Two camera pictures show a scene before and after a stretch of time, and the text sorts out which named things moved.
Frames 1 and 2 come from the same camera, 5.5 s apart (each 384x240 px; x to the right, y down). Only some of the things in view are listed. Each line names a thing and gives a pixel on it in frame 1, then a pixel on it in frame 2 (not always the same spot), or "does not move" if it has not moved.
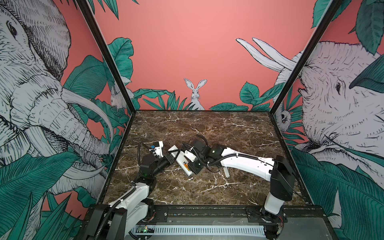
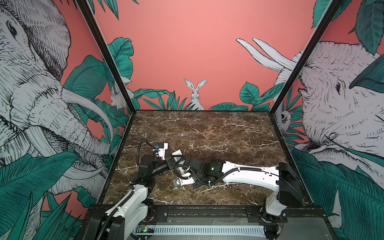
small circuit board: [143, 229] does not move
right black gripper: [193, 169] to [196, 185]
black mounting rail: [214, 213] does not move
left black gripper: [168, 159] does not move
